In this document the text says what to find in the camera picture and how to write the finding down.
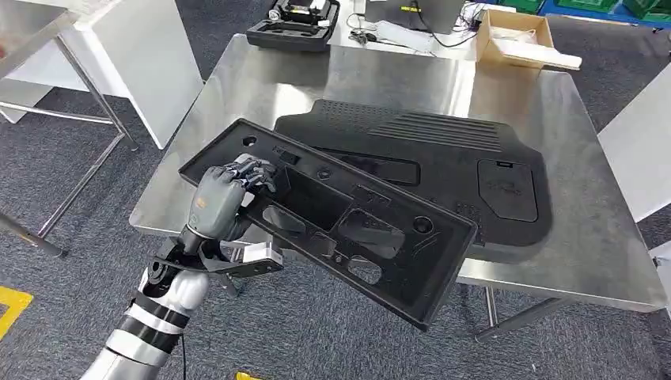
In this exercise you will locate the green plastic crate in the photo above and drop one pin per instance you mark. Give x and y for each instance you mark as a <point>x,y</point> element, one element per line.
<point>587,4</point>
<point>650,8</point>
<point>524,5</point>

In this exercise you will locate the white board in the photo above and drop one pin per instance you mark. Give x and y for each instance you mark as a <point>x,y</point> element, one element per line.
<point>639,152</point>

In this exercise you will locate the bunch of keys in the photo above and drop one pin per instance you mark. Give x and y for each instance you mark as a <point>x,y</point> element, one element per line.
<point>362,36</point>

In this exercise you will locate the stainless steel table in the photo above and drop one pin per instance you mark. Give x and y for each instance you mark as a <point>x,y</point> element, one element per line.
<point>367,73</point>

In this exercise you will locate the white cabinet panel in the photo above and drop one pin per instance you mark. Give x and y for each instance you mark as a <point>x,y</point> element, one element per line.
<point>152,68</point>

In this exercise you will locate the open black tool case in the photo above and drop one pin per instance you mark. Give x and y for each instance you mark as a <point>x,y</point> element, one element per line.
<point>293,31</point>

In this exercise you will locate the brown cardboard box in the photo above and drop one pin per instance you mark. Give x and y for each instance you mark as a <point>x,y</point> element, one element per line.
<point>490,44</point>

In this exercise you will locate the steel side table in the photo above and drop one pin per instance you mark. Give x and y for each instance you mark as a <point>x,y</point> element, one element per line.
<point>31,26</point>

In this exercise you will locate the black plastic panel with cutouts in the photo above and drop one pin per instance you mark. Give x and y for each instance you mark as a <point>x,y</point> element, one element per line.
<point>435,251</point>

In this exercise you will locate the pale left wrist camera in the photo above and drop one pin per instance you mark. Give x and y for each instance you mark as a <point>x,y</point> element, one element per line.
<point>262,257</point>

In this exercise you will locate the white foam sheet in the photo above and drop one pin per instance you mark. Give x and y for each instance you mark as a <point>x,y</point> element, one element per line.
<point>545,55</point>

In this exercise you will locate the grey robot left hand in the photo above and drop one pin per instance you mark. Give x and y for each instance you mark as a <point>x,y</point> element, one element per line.
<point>215,202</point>

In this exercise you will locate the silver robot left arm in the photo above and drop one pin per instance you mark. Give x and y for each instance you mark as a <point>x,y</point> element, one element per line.
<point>157,314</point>

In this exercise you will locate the black ribbed car floor mat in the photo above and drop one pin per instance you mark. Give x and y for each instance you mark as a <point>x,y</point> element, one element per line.
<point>445,152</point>

